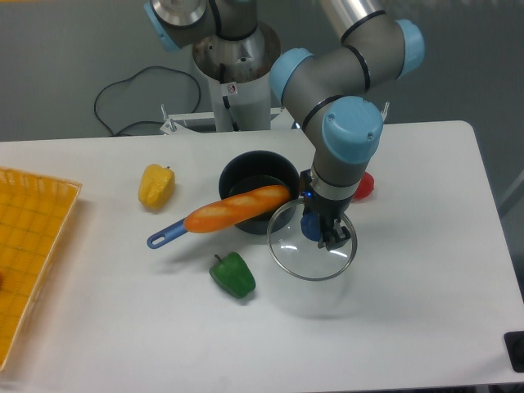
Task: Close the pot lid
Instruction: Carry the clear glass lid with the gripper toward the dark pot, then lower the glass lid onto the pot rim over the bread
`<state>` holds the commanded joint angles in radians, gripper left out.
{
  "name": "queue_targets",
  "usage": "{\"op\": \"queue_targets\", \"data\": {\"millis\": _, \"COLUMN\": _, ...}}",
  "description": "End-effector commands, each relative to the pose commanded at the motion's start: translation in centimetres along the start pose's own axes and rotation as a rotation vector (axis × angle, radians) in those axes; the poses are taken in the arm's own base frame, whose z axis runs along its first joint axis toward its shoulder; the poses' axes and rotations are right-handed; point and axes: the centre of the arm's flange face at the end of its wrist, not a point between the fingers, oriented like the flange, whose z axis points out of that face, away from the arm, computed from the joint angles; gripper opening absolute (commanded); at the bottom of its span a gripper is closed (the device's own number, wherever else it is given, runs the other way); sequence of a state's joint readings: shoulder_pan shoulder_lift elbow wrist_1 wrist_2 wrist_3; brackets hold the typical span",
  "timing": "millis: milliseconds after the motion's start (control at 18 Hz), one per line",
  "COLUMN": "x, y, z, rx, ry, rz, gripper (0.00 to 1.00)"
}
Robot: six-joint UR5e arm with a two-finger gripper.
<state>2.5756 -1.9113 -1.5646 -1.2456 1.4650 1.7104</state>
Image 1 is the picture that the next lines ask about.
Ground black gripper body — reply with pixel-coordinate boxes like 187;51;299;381
300;169;353;228

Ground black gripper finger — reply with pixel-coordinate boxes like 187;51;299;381
330;220;350;245
318;223;332;250

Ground glass pot lid blue knob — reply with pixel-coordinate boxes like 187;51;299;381
266;198;358;282

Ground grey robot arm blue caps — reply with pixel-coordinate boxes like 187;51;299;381
144;1;425;250

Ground red toy bell pepper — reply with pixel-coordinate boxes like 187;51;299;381
353;172;375;201

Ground dark blue saucepan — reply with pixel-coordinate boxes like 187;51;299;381
147;151;299;249

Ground green toy bell pepper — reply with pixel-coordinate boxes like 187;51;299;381
209;251;256;299

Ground orange toy baguette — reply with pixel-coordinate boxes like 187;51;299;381
183;185;291;233

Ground yellow toy bell pepper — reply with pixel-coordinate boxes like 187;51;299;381
138;164;175;210

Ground black corner device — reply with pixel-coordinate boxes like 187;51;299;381
504;331;524;373

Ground yellow plastic basket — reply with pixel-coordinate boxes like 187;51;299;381
1;167;82;369

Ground white metal base frame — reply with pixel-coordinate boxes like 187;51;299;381
160;107;300;135

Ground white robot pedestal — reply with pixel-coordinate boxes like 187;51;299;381
192;22;281;132

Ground black floor cable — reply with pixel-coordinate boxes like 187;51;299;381
93;65;202;137

